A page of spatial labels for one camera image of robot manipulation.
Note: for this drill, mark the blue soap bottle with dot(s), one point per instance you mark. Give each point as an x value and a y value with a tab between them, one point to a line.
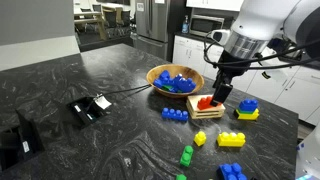
185	25

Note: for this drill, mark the green block at edge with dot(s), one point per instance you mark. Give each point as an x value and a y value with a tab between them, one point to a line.
181	177

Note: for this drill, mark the green two-stud block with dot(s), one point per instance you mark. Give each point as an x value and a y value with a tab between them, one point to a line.
186	157

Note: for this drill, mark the black left outlet box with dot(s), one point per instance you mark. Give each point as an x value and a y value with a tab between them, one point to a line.
19	143

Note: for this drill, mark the blue blocks in bowl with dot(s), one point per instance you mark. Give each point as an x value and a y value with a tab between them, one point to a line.
178	84

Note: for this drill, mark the red long block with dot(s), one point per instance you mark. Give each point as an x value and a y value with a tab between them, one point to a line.
205	103

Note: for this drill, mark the wooden bowl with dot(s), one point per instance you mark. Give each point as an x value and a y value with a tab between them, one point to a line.
175	69

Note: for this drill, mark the white paper tag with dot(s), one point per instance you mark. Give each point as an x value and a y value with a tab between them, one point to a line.
102	102

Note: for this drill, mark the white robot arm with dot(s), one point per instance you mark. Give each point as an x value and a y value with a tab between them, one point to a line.
258	22

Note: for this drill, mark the stainless steel refrigerator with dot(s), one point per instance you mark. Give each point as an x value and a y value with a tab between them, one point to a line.
157	21

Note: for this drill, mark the blue block on stack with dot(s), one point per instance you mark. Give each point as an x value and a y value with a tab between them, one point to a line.
248	105

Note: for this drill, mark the long yellow block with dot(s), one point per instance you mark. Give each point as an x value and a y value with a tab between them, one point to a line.
232	139

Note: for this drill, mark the white kitchen cabinets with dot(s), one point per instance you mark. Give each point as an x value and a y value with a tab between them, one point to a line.
295	88

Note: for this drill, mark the long blue block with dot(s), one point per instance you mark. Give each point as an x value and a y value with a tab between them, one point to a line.
175	114

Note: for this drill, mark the black table outlet box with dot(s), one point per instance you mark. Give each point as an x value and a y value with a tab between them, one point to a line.
86	111

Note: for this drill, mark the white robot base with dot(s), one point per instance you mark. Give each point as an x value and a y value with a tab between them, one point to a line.
308	157

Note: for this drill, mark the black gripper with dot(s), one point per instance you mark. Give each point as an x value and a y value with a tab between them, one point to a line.
228	68

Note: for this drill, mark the wooden dining table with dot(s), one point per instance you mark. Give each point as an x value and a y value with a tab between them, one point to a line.
91	17

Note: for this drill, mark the green block in stack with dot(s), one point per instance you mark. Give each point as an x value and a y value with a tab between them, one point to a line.
247	112

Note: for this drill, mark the small wooden pallet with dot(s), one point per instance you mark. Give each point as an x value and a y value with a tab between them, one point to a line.
195	113

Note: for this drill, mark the silver microwave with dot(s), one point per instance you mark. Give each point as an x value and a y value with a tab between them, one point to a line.
200	25

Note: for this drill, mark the small yellow block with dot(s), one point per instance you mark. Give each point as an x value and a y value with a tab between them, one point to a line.
200	138

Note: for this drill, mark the yellow block under stack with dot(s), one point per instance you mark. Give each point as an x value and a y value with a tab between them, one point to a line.
244	116

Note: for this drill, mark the large blue block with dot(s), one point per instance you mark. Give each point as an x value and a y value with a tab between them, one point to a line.
231	172

